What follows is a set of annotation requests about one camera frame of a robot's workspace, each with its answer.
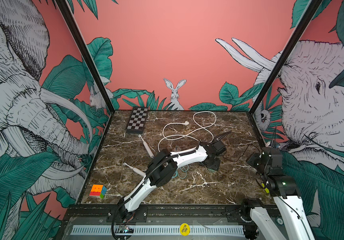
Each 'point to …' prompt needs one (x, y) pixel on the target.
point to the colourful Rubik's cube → (98, 190)
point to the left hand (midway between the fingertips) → (215, 165)
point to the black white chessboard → (137, 120)
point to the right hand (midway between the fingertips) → (252, 150)
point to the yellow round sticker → (184, 229)
